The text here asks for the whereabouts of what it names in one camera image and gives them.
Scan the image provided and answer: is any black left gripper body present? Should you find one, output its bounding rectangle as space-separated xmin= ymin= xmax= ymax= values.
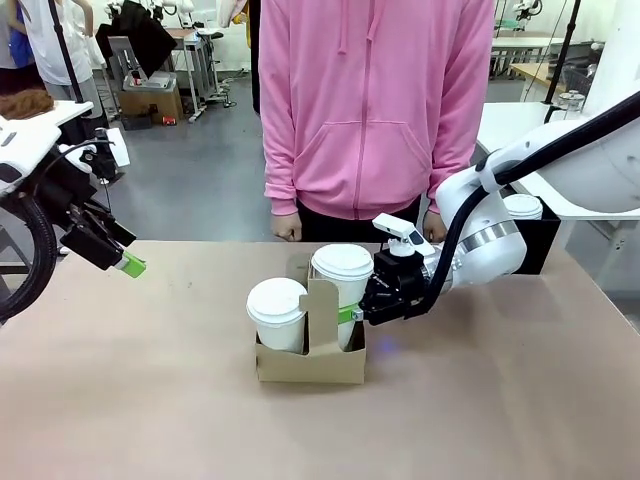
xmin=30 ymin=166 xmax=100 ymax=235

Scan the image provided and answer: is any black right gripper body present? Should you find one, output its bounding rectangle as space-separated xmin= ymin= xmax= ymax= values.
xmin=359 ymin=249 xmax=433 ymax=327

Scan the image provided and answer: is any white paper cup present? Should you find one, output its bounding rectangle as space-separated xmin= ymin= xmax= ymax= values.
xmin=254 ymin=313 xmax=308 ymax=354
xmin=312 ymin=272 xmax=372 ymax=352

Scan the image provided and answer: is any white plastic cup lid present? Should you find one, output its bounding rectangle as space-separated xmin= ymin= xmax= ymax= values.
xmin=310 ymin=243 xmax=376 ymax=282
xmin=245 ymin=276 xmax=309 ymax=330

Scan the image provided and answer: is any brown cardboard cup carrier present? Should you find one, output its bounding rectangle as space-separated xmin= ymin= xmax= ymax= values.
xmin=254 ymin=252 xmax=369 ymax=385

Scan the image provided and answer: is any person's right forearm pink sleeve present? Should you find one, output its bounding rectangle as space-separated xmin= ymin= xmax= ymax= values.
xmin=261 ymin=112 xmax=304 ymax=218

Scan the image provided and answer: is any person's left forearm pink sleeve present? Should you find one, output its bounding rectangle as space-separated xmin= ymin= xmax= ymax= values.
xmin=426 ymin=112 xmax=485 ymax=216

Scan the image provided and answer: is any person's left hand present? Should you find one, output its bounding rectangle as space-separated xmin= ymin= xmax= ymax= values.
xmin=423 ymin=210 xmax=448 ymax=244

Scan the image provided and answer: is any person's right hand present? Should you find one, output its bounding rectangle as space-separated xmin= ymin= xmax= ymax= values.
xmin=271 ymin=211 xmax=304 ymax=242

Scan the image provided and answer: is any small white side table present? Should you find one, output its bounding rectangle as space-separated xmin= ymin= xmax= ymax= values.
xmin=0 ymin=99 xmax=95 ymax=137

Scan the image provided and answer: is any brown furry object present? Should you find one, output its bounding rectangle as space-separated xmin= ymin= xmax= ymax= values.
xmin=0 ymin=89 xmax=55 ymax=122

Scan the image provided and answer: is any brown cardboard box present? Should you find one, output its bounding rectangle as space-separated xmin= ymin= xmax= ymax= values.
xmin=118 ymin=78 xmax=184 ymax=127

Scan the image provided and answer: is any black stand pole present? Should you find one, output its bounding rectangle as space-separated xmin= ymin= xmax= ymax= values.
xmin=543 ymin=0 xmax=583 ymax=124
xmin=47 ymin=0 xmax=87 ymax=105

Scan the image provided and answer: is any bystander in white shirt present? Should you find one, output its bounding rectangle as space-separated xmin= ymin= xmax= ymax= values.
xmin=19 ymin=0 xmax=124 ymax=151

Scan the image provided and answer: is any bystander in blue shirt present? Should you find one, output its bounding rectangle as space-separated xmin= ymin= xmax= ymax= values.
xmin=0 ymin=0 xmax=37 ymax=96

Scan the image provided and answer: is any black hanging cloth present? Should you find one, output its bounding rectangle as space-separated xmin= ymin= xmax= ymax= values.
xmin=95 ymin=0 xmax=179 ymax=81

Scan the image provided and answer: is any white standing desk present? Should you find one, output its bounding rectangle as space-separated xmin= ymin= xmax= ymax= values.
xmin=164 ymin=27 xmax=225 ymax=124

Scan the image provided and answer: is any person in pink hoodie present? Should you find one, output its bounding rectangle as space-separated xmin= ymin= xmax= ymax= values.
xmin=258 ymin=0 xmax=496 ymax=245

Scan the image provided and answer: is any clear glass jar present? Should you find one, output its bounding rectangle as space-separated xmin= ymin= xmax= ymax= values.
xmin=558 ymin=90 xmax=587 ymax=113

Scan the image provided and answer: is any white background workbench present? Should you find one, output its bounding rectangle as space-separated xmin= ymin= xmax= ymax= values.
xmin=491 ymin=32 xmax=566 ymax=81

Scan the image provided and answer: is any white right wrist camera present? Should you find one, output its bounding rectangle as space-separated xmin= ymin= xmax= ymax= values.
xmin=371 ymin=213 xmax=437 ymax=259

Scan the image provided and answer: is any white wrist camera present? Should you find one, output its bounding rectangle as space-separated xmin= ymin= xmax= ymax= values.
xmin=58 ymin=127 xmax=132 ymax=182
xmin=371 ymin=213 xmax=437 ymax=259

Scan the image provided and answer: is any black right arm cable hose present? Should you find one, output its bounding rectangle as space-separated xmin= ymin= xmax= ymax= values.
xmin=421 ymin=89 xmax=640 ymax=314

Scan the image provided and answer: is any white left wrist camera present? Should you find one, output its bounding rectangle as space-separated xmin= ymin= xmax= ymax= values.
xmin=58 ymin=127 xmax=132 ymax=182

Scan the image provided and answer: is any grey wire basket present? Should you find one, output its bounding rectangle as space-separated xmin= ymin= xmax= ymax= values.
xmin=563 ymin=67 xmax=599 ymax=97

